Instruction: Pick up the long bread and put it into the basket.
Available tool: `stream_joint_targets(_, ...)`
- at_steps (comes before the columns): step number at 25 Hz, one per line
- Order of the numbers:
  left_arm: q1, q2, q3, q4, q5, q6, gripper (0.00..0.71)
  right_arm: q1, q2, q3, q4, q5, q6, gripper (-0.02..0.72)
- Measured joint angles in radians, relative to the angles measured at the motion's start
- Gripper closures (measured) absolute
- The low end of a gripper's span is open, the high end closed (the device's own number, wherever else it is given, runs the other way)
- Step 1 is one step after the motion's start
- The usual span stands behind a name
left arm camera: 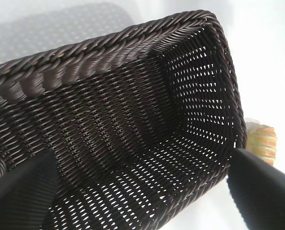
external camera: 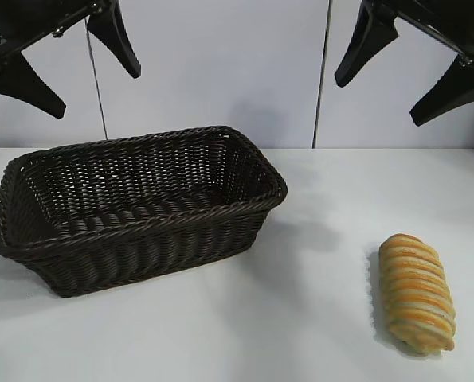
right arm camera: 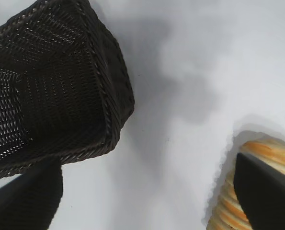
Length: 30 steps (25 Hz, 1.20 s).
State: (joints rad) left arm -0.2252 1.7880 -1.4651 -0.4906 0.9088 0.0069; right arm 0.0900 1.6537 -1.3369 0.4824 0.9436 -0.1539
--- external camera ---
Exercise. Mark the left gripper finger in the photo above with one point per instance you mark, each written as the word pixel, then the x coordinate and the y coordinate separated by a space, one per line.
pixel 115 32
pixel 25 85

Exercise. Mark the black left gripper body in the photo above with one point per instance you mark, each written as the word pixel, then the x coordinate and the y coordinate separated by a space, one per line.
pixel 17 20

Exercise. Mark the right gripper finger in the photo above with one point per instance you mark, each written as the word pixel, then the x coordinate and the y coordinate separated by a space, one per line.
pixel 366 44
pixel 459 91

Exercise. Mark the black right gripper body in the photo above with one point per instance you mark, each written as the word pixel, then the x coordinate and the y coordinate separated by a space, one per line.
pixel 443 20

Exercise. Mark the dark brown wicker basket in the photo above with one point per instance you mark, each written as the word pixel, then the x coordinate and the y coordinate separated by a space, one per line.
pixel 141 246

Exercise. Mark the long striped bread roll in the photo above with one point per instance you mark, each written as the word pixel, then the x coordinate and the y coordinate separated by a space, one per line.
pixel 417 294

